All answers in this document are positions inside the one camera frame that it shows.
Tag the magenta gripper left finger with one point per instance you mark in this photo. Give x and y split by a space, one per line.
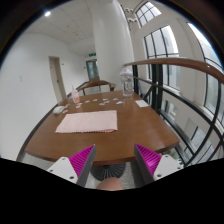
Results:
75 168

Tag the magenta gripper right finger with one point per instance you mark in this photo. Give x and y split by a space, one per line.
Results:
154 166

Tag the pink towel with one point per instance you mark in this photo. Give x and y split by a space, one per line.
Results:
99 121

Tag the person's knee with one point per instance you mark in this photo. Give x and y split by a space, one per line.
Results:
110 184

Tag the white crumpled tissue pack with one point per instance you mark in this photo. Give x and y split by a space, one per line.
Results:
58 109

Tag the white paper sheet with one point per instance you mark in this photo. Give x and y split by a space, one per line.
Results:
141 103

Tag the small pink-label bottle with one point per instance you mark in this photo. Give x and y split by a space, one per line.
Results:
75 95

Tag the wooden chair back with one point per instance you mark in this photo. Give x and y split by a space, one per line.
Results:
95 83

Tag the clear plastic water bottle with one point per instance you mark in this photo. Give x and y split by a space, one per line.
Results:
127 81

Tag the white door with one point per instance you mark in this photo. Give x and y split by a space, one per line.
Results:
57 79

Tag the green exit sign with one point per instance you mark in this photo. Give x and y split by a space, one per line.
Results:
92 54

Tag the wooden stair handrail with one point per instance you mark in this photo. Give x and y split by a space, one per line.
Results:
184 62

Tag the black table pedestal base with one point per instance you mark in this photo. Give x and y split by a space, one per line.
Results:
107 171

